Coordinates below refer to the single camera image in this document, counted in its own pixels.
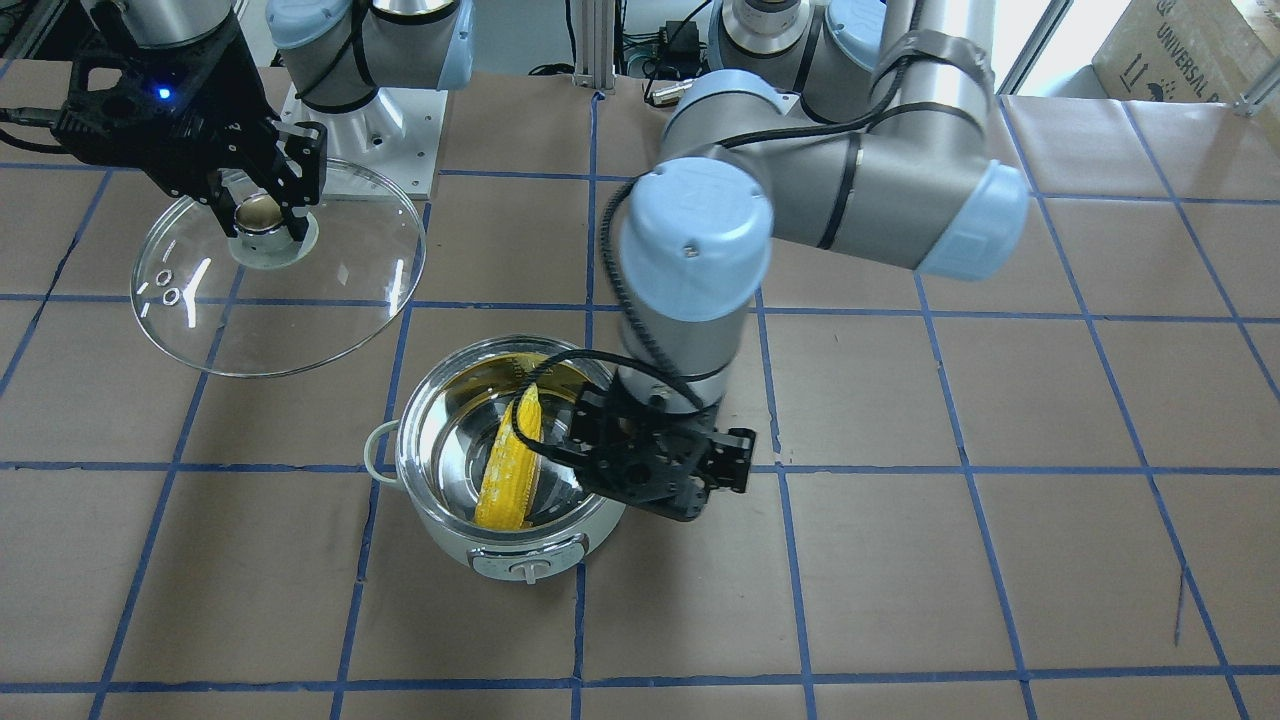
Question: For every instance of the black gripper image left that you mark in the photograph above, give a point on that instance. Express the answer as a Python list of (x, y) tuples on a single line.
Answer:
[(222, 122)]

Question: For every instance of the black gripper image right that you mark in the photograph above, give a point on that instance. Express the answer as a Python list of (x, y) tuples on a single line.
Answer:
[(733, 462)]

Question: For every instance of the glass pot lid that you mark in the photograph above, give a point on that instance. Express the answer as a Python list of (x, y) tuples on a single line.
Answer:
[(262, 304)]

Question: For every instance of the yellow corn cob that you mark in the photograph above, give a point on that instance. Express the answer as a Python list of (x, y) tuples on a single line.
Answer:
[(511, 471)]

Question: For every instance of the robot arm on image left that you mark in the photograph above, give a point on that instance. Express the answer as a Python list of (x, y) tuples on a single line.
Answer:
[(339, 53)]

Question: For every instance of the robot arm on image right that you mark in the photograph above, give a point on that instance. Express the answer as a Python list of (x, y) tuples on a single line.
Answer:
[(856, 127)]

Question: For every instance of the white electric cooking pot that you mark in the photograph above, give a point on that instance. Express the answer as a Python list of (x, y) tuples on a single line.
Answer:
[(461, 452)]

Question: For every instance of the black power adapter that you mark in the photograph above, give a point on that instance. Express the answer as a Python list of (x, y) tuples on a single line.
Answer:
[(680, 41)]

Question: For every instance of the cardboard box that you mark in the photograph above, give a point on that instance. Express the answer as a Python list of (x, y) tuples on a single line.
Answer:
[(1187, 51)]

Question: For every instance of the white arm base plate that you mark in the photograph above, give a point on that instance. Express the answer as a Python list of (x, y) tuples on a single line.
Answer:
[(397, 135)]

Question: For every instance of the aluminium frame post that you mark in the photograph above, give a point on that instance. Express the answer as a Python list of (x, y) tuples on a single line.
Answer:
[(594, 24)]

